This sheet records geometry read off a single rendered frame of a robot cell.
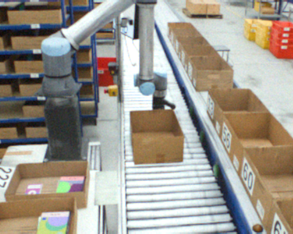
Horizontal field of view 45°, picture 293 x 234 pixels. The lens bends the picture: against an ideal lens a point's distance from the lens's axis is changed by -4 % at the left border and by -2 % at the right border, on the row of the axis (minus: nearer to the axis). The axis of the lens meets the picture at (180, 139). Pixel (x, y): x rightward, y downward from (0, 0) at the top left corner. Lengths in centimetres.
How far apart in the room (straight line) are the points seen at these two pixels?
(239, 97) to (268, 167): 79
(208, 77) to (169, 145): 90
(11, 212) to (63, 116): 61
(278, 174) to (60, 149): 123
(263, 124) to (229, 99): 40
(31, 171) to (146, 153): 64
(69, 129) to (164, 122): 66
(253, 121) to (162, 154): 56
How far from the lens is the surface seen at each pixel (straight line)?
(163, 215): 178
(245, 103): 253
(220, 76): 283
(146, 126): 244
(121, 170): 209
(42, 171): 207
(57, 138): 218
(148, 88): 217
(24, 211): 182
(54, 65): 202
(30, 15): 309
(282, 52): 749
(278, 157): 183
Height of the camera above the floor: 189
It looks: 28 degrees down
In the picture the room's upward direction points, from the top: 2 degrees clockwise
